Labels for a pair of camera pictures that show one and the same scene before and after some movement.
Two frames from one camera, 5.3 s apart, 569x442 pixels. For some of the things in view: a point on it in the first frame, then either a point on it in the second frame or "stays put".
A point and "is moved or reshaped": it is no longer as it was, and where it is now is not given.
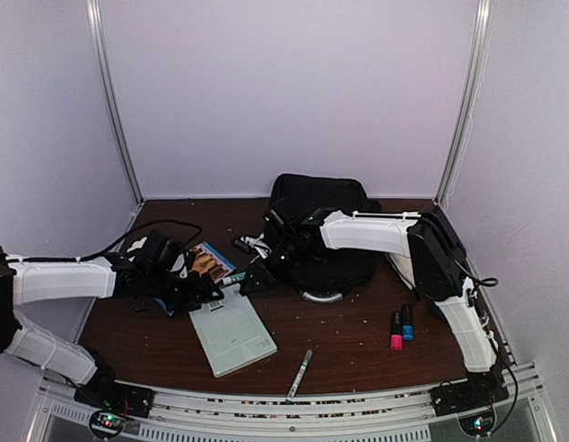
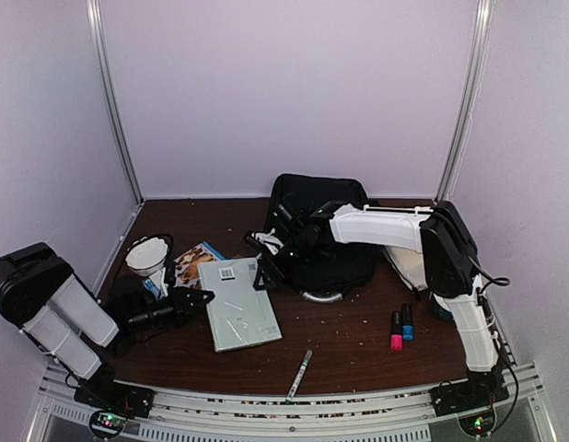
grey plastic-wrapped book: [232, 332] is moved or reshaped
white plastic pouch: [404, 267] stays put
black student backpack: [330, 273] stays put
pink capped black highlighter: [397, 337] stays put
